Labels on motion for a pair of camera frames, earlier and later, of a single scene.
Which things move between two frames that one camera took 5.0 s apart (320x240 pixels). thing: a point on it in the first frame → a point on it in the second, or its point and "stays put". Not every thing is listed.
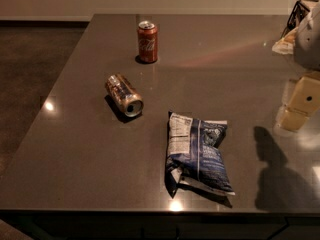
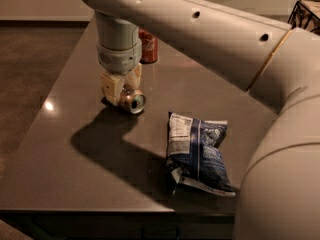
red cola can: (147, 34) stays put
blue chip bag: (193, 156) stays put
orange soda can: (124, 96) stays put
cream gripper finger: (304, 101) → (119, 55)
